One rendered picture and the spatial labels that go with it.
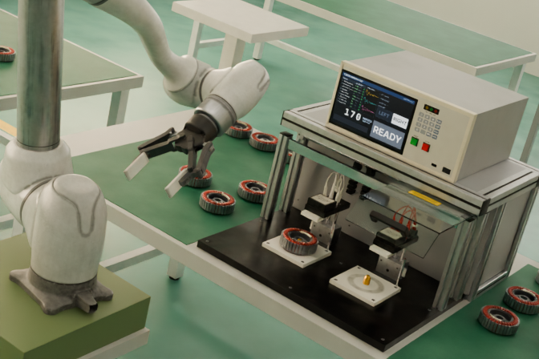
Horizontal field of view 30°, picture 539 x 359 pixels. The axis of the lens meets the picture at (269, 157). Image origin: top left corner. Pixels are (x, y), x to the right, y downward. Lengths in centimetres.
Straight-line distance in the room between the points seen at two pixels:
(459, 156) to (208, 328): 156
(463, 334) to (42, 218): 121
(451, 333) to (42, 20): 137
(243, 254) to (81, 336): 72
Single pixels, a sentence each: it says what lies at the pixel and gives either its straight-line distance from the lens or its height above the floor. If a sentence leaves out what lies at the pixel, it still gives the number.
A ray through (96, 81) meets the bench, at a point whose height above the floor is 75.
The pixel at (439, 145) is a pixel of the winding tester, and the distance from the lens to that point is 280.
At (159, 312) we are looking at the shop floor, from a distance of 401.
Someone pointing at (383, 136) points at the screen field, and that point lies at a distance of 288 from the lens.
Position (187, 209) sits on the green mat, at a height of 75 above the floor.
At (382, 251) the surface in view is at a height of 88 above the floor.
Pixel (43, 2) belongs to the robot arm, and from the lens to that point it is 225.
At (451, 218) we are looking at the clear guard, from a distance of 271.
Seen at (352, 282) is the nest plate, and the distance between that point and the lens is 285.
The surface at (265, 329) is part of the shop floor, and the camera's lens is 406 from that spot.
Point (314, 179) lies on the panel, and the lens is 318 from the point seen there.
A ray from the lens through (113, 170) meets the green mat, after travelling 329.
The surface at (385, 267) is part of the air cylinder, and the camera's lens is 296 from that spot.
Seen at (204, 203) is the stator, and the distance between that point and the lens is 312.
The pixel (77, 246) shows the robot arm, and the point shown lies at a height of 99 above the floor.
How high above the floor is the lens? 206
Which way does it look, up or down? 21 degrees down
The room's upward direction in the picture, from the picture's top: 13 degrees clockwise
